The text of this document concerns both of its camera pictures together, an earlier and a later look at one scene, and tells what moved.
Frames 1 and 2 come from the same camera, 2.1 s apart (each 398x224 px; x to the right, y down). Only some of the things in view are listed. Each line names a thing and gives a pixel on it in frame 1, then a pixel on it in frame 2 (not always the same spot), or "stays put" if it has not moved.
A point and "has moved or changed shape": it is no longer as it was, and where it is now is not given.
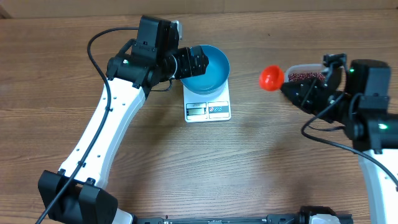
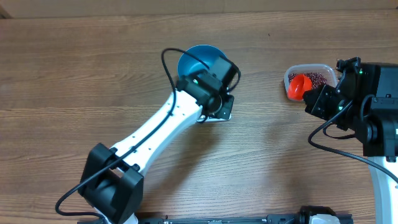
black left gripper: [199, 67] to [227, 110]
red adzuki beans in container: [306, 76] stays put
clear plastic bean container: [307, 71] stays put
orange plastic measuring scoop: [271, 78] has moved or changed shape
